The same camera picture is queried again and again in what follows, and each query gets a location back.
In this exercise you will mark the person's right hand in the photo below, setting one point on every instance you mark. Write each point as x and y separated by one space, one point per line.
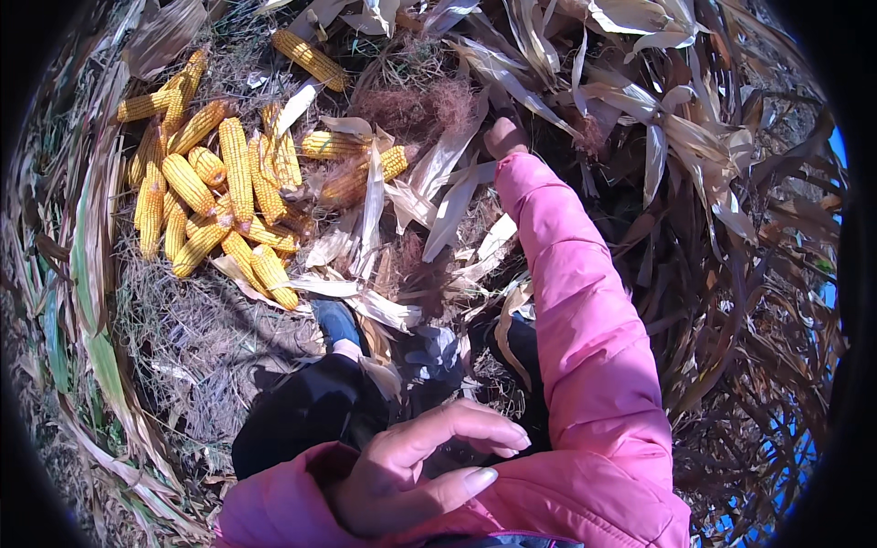
505 138

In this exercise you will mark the person's left hand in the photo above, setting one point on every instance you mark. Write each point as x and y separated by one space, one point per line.
384 479

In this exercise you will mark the heap of dry corn husks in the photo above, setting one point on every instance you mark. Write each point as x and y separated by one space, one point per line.
438 198

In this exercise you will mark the reddish corn silk clump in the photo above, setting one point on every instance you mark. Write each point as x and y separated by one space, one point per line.
418 106

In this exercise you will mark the person's legs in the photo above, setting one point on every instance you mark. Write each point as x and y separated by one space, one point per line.
308 411

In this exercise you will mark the shaded corn ear in husk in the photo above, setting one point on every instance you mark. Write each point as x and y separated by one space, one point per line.
356 179

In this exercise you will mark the corn ear with pale husk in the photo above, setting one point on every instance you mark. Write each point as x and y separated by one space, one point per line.
332 144

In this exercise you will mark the person's body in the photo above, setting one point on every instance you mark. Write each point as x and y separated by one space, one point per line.
589 500

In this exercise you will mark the single bare corn ear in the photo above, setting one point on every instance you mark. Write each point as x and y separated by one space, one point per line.
310 60

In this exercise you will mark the heap of dry corn stalks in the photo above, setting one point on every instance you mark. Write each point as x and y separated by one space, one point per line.
719 240

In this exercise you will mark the pile of yellow corn cobs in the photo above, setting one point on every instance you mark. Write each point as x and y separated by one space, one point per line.
205 185

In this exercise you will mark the dry green corn leaves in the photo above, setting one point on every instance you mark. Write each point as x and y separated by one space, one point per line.
96 288

